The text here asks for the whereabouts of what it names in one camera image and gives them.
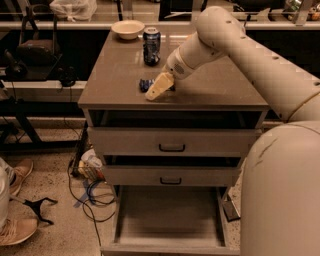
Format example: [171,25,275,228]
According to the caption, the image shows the bottom grey drawer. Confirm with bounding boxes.
[101,186,240,256]

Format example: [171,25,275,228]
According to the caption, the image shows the grey drawer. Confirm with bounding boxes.
[101,186,240,256]
[88,127,261,157]
[103,166,240,187]

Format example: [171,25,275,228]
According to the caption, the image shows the tan sneaker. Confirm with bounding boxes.
[0,219,38,246]
[9,159,34,196]

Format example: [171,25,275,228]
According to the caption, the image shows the white ceramic bowl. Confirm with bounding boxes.
[111,20,145,40]

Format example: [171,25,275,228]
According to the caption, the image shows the black cable on floor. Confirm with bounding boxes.
[67,156,117,248]

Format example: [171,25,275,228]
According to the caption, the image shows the tan sneaker upper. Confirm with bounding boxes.
[9,159,34,196]

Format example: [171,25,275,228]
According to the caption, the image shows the top grey drawer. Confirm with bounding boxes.
[88,127,261,157]

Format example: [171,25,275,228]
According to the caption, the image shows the middle grey drawer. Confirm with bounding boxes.
[103,166,240,187]

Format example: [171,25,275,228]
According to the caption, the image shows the grey drawer cabinet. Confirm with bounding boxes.
[77,24,270,256]

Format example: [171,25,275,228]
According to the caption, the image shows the blue rxbar blueberry wrapper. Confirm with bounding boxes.
[139,78,176,93]

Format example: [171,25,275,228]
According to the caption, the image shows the black headphones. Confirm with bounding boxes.
[57,66,78,87]

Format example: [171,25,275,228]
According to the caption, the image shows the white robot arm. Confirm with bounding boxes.
[146,6,320,256]

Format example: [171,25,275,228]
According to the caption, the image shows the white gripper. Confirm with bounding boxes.
[145,45,200,101]

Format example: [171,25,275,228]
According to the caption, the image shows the blue soda can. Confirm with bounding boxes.
[143,27,161,66]

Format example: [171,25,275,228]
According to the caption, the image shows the black bag on shelf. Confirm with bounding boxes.
[15,4,63,66]

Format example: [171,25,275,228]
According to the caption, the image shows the clear plastic bag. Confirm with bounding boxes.
[49,0,97,22]

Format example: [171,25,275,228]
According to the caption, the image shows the black bracket on floor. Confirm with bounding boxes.
[23,197,58,225]

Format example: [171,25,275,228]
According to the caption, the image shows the black floor plate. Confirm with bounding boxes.
[223,201,240,222]

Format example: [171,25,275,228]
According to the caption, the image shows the tan sneaker lower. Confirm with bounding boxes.
[0,219,38,246]

